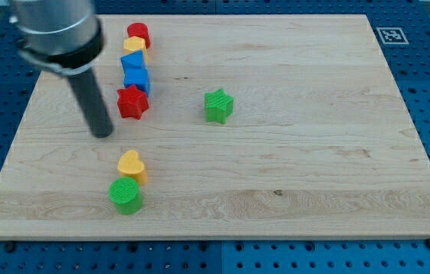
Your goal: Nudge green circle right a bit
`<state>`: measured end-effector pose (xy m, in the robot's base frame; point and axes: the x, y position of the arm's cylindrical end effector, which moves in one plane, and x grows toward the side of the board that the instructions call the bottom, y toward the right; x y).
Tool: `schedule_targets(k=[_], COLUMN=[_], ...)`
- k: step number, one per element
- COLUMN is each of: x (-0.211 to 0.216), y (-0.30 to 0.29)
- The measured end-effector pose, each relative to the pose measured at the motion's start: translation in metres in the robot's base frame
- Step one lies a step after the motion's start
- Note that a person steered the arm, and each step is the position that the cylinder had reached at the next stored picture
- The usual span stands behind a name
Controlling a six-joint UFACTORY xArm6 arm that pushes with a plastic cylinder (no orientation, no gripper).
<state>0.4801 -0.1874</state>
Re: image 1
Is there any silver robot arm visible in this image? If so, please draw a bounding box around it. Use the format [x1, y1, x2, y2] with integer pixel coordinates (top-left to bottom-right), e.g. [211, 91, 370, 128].
[10, 0, 104, 75]

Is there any wooden board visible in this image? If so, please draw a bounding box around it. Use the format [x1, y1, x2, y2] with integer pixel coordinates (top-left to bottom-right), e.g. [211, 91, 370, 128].
[0, 14, 430, 241]

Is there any green star block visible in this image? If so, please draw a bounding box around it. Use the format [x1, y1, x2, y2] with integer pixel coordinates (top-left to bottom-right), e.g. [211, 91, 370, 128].
[204, 88, 234, 124]

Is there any red star block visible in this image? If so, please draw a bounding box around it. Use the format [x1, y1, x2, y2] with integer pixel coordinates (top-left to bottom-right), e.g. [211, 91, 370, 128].
[116, 84, 149, 120]

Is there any yellow heart block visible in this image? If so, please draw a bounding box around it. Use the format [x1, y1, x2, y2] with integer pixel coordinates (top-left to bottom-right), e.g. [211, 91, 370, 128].
[117, 150, 148, 186]

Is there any blue cube block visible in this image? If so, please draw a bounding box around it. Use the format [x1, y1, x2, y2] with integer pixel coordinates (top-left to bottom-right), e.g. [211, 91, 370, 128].
[123, 68, 150, 97]

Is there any green cylinder block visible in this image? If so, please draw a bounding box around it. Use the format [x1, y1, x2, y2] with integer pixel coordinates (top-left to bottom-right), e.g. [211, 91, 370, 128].
[108, 177, 143, 215]

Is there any blue triangle block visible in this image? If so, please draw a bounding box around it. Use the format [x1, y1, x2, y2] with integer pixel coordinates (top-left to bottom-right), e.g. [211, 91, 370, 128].
[120, 51, 146, 71]

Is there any yellow hexagon block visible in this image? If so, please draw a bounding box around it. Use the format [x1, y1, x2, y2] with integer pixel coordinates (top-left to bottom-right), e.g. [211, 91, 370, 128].
[123, 36, 148, 62]

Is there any red cylinder block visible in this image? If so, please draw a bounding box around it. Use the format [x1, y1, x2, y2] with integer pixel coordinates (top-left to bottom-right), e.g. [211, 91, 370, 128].
[126, 22, 151, 49]

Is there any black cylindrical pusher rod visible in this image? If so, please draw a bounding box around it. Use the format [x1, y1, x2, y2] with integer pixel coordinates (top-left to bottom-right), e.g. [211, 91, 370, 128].
[67, 68, 114, 139]

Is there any white fiducial marker tag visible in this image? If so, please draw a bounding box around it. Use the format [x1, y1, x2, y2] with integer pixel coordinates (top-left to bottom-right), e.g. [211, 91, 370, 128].
[376, 27, 409, 45]

